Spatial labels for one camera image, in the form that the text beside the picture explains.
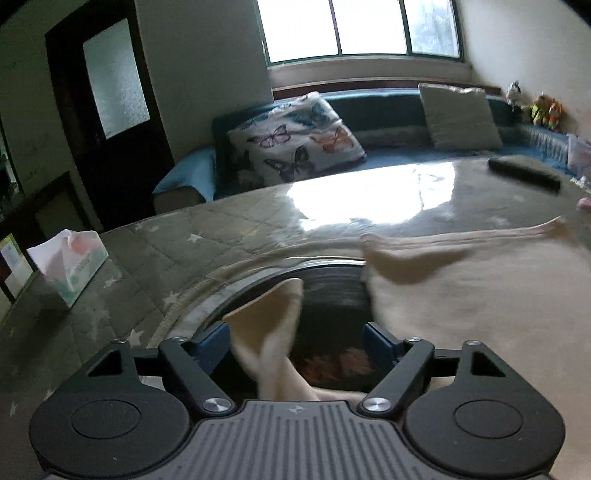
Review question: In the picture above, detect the cream knit sweater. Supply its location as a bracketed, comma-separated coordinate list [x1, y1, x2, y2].
[221, 215, 591, 480]

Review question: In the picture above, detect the round black induction cooktop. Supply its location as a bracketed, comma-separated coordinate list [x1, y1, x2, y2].
[199, 259, 383, 393]

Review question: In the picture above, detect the tissue box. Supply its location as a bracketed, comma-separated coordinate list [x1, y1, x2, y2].
[27, 229, 108, 308]

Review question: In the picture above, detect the black remote control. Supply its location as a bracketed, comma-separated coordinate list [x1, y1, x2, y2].
[487, 158, 562, 192]

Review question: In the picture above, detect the pink hair scrunchie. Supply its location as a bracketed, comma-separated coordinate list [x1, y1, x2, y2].
[577, 197, 591, 213]

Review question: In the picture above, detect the teal corner sofa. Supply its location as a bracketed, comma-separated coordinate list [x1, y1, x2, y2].
[153, 89, 568, 213]

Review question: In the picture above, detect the butterfly print pillow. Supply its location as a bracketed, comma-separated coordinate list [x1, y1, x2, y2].
[228, 92, 366, 186]

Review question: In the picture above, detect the plain grey pillow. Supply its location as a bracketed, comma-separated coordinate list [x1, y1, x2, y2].
[418, 83, 503, 151]

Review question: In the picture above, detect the clear plastic storage box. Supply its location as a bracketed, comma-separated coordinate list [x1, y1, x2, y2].
[567, 134, 591, 179]

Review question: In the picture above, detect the black white plush toy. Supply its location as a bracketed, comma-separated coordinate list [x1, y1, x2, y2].
[505, 80, 528, 109]

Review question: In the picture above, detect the dark door with glass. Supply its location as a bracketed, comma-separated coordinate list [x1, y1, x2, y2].
[45, 1, 174, 230]

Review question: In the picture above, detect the orange plush toy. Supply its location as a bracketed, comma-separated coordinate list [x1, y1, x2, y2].
[546, 101, 563, 132]

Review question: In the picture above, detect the brown plush toy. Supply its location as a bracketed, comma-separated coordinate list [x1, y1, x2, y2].
[530, 93, 553, 126]

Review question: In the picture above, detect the window with green frame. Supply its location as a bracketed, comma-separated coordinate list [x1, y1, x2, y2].
[256, 0, 464, 65]

